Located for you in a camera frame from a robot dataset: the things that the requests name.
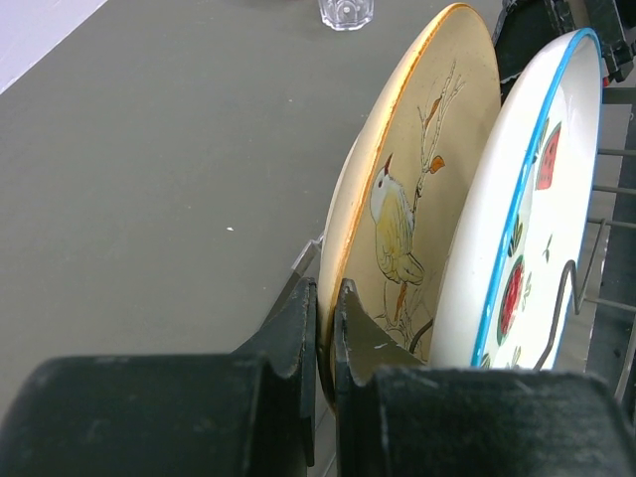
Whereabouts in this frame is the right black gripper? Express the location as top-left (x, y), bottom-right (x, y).
top-left (491, 0), bottom-right (636, 95)

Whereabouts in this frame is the clear faceted drinking glass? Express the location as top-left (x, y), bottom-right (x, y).
top-left (318, 0), bottom-right (375, 31)

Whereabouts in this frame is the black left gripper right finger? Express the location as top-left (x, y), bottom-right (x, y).
top-left (332, 278), bottom-right (423, 476)

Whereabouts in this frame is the white plate with red pattern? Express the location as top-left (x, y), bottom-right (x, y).
top-left (428, 28), bottom-right (602, 370)

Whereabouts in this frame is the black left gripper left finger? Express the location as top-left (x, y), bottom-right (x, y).
top-left (232, 278), bottom-right (317, 467)

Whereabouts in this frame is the beige wooden plate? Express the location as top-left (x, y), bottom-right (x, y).
top-left (317, 2), bottom-right (501, 401)

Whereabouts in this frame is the black wire dish rack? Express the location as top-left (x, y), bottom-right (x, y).
top-left (557, 144), bottom-right (635, 418)

